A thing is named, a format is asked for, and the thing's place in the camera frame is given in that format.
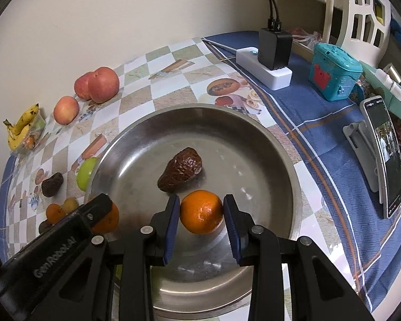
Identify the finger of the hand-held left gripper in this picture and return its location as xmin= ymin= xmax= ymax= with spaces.
xmin=75 ymin=193 xmax=113 ymax=234

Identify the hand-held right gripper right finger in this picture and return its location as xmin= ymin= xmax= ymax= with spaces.
xmin=223 ymin=194 xmax=375 ymax=321

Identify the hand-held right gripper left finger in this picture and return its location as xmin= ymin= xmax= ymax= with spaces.
xmin=28 ymin=194 xmax=181 ymax=321

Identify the round orange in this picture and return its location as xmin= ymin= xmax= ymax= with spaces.
xmin=91 ymin=202 xmax=120 ymax=235
xmin=180 ymin=190 xmax=224 ymax=235

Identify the large steel bowl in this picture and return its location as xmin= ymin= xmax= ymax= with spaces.
xmin=86 ymin=104 xmax=303 ymax=319

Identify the small yellow-green fruit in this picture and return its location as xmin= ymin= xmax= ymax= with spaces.
xmin=61 ymin=197 xmax=79 ymax=215

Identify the green apple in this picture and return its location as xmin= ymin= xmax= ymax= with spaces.
xmin=76 ymin=157 xmax=98 ymax=192

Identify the small orange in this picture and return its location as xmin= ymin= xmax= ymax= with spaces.
xmin=46 ymin=204 xmax=67 ymax=226

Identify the dark brown avocado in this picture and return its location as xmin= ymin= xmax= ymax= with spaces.
xmin=41 ymin=173 xmax=64 ymax=197
xmin=157 ymin=147 xmax=204 ymax=194

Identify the clear plastic bag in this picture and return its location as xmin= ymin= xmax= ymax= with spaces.
xmin=11 ymin=113 xmax=48 ymax=155

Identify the pale red apple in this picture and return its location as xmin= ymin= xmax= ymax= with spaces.
xmin=53 ymin=96 xmax=80 ymax=125

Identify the bunch of yellow bananas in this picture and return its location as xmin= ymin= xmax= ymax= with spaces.
xmin=3 ymin=103 xmax=40 ymax=151

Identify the blue striped tablecloth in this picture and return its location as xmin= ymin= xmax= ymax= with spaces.
xmin=0 ymin=31 xmax=401 ymax=313

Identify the checkered printed tablecloth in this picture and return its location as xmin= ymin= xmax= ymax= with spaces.
xmin=0 ymin=37 xmax=358 ymax=321

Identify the grey phone stand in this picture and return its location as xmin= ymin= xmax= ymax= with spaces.
xmin=342 ymin=122 xmax=385 ymax=205

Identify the white power strip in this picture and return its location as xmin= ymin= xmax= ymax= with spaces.
xmin=236 ymin=47 xmax=293 ymax=91

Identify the smartphone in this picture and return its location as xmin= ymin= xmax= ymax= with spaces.
xmin=359 ymin=95 xmax=401 ymax=220

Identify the black charger adapter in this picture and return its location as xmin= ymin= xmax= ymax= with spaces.
xmin=259 ymin=28 xmax=294 ymax=71

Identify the teal toy box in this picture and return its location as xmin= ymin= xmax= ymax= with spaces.
xmin=308 ymin=42 xmax=364 ymax=102

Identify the pink plastic bag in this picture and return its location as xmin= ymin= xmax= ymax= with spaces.
xmin=291 ymin=28 xmax=323 ymax=51

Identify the small white box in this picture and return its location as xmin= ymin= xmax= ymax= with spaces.
xmin=375 ymin=62 xmax=401 ymax=88

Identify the white plastic chair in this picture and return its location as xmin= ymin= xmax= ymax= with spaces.
xmin=322 ymin=0 xmax=394 ymax=71

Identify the white power strip cable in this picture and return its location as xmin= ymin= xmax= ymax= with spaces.
xmin=201 ymin=37 xmax=238 ymax=54

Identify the black charging cable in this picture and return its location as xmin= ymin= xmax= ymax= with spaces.
xmin=269 ymin=0 xmax=283 ymax=31
xmin=259 ymin=0 xmax=275 ymax=31

